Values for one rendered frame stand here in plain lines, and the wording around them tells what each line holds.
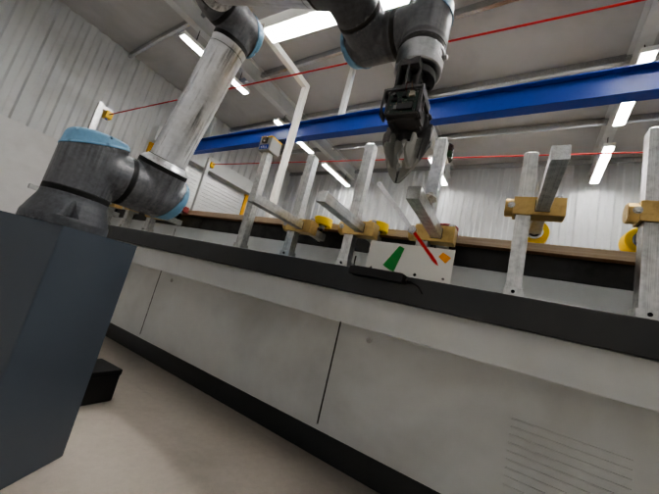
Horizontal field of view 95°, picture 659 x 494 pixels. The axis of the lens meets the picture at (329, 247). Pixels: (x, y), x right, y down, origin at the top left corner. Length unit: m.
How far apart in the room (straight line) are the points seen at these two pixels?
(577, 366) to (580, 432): 0.27
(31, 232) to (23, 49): 7.99
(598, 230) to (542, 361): 7.78
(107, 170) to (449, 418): 1.24
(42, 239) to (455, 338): 1.03
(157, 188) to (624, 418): 1.43
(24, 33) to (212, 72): 7.94
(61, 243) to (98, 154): 0.26
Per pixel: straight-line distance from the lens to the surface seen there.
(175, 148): 1.10
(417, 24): 0.71
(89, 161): 1.02
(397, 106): 0.58
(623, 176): 9.14
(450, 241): 0.94
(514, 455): 1.16
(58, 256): 0.92
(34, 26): 9.05
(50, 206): 1.00
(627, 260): 1.15
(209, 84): 1.13
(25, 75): 8.76
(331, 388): 1.27
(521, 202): 0.97
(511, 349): 0.92
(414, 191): 0.68
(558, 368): 0.93
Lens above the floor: 0.58
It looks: 10 degrees up
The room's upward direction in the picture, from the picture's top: 14 degrees clockwise
